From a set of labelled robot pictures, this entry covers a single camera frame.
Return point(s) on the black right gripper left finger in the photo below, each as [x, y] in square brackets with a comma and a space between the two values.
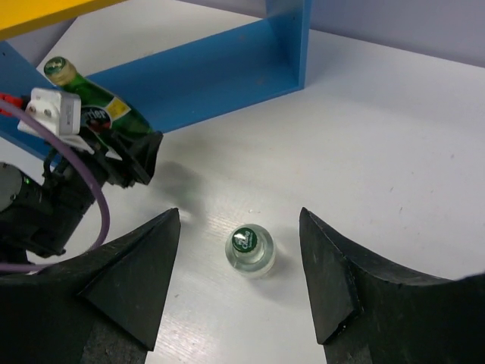
[104, 306]

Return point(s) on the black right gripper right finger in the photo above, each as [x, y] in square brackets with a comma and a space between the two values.
[368, 309]

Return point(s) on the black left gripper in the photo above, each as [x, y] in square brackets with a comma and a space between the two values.
[123, 162]

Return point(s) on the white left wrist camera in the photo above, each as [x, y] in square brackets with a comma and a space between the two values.
[56, 110]

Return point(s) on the green Perrier glass bottle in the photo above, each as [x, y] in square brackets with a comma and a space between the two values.
[100, 108]

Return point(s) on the clear glass bottle green cap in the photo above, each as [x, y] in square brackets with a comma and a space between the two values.
[250, 250]

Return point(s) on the blue and yellow shelf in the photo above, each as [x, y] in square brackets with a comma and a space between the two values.
[179, 63]

